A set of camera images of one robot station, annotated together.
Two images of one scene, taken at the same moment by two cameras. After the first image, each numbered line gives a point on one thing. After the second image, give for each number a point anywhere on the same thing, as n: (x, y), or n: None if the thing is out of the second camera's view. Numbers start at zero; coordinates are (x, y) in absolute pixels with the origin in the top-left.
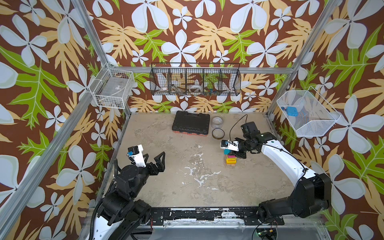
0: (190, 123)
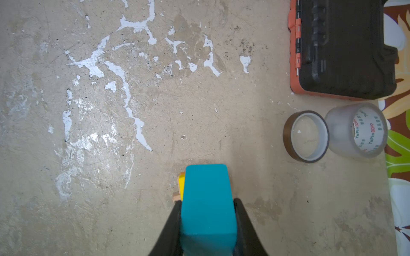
0: (337, 48)
